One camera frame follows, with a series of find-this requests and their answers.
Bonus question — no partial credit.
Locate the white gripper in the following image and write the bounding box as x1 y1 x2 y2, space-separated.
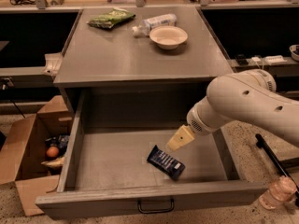
165 97 232 151

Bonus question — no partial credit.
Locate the dark blue rxbar wrapper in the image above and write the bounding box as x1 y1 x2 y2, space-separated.
147 146 186 181

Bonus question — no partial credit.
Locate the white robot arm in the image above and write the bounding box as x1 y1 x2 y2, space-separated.
166 69 299 151

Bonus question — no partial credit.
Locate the grey cabinet counter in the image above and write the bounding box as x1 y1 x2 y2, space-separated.
54 6 232 106

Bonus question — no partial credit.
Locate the open grey top drawer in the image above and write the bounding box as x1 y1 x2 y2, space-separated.
36 89 265 219

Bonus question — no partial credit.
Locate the black pole stand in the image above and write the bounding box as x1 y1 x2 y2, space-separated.
255 133 299 207

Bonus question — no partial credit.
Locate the black power adapter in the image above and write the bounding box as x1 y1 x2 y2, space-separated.
235 54 249 65

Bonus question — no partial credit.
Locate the white bowl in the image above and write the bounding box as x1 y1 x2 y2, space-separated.
149 26 188 50

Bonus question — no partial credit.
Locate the pink plastic bottle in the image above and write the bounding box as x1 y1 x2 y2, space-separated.
259 175 297 210

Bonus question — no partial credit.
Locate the clear plastic water bottle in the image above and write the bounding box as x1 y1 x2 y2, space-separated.
132 13 177 36

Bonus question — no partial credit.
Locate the white power strip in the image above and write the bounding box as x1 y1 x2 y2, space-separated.
250 55 286 65

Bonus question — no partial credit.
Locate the blue snack bag in box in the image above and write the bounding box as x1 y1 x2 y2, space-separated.
45 134 69 155

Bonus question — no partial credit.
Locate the yellow snack bag in box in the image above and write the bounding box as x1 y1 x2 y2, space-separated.
42 156 64 169

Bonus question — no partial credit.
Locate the orange fruit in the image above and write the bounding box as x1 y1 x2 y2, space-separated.
46 147 59 159

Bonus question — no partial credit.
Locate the green snack bag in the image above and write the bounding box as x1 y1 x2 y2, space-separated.
87 8 135 29

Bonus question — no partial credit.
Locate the brown cardboard box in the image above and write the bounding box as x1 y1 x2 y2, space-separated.
0 95 73 217

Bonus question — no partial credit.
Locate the black drawer handle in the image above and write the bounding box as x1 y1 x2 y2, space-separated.
137 199 175 215

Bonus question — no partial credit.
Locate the white bracket on rail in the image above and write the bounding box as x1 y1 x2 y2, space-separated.
43 52 63 77

